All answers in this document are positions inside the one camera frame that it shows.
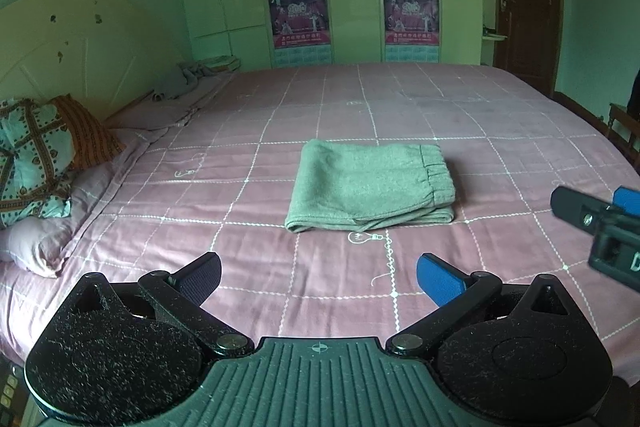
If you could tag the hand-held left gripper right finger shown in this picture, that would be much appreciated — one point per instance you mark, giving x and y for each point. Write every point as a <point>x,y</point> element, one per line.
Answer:
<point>438,279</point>

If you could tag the dark device with buttons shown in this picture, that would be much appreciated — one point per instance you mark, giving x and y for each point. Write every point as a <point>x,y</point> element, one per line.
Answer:
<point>9,389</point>

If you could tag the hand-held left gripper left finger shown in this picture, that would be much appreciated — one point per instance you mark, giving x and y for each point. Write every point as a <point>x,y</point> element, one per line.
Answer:
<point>201,278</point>

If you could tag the pink pillow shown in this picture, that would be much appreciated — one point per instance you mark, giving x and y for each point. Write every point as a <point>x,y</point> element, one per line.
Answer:
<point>40,243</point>
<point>155,113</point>

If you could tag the teal patterned pillow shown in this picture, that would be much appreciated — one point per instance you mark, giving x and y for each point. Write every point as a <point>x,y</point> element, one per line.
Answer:
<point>30,157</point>

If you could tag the folded cloth stack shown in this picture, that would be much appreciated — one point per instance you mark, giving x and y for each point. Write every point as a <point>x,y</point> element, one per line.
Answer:
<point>221,63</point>

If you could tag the orange striped pillow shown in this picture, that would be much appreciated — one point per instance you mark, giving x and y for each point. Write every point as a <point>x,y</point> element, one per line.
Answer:
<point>90,132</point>

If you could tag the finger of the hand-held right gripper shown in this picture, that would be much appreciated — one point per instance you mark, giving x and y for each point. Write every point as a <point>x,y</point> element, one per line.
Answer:
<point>572,205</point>
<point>629,200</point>

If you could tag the crumpled grey cloth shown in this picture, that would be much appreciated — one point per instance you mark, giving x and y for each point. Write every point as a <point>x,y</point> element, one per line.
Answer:
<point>175,80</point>

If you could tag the wooden chair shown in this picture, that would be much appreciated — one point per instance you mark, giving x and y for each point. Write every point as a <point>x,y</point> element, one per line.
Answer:
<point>624,127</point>

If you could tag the pink checked bedsheet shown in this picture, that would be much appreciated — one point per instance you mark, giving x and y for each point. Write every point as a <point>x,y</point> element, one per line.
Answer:
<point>350,107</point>

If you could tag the grey-green pants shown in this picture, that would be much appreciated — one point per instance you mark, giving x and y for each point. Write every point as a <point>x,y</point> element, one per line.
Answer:
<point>370,182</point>

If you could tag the dark wooden door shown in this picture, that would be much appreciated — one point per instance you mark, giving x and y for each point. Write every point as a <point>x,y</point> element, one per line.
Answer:
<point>530,7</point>

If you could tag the cream wooden headboard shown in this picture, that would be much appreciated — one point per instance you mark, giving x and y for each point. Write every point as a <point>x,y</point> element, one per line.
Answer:
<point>100,47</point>

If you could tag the pink wall poster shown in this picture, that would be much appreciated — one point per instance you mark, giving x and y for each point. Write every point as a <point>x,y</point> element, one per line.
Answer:
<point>300,17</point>
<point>412,14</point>

